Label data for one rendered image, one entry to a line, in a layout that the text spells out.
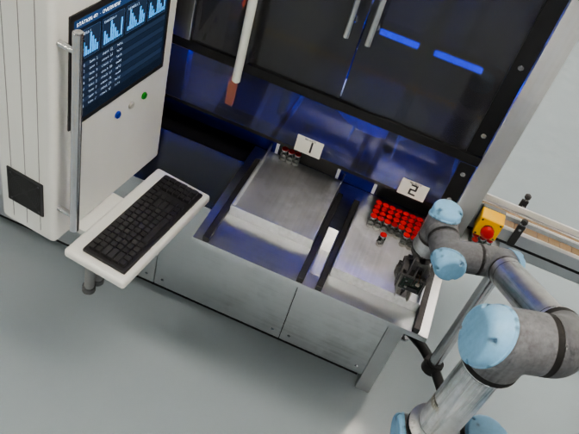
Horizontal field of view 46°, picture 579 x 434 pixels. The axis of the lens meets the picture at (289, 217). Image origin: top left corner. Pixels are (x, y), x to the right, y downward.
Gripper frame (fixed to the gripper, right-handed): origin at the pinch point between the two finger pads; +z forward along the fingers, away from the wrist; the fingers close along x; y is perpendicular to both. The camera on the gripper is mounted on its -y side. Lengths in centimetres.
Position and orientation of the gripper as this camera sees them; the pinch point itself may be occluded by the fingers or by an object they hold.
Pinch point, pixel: (401, 292)
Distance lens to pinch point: 192.3
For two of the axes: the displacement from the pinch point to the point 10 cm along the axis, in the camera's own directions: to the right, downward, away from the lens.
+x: 9.2, 3.9, -0.9
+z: -2.3, 6.9, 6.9
